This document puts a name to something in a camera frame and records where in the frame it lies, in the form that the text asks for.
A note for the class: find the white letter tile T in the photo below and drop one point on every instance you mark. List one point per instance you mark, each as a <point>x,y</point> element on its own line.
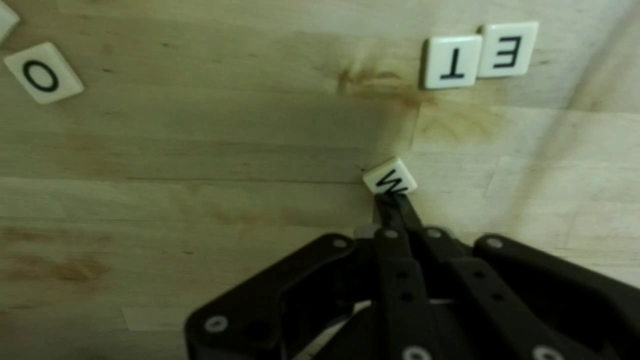
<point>453,60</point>

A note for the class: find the white letter tile O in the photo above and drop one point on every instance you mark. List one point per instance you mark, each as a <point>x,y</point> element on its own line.
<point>44,72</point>

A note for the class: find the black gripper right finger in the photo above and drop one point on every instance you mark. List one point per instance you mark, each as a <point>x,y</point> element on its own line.
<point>499,312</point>

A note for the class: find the white letter tile W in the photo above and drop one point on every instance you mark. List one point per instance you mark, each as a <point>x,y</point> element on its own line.
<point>391,177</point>

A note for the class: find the white letter tile E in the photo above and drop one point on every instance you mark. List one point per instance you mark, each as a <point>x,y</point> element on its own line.
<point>506,48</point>

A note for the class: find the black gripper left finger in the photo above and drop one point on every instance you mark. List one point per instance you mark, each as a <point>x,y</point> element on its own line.
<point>402,298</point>

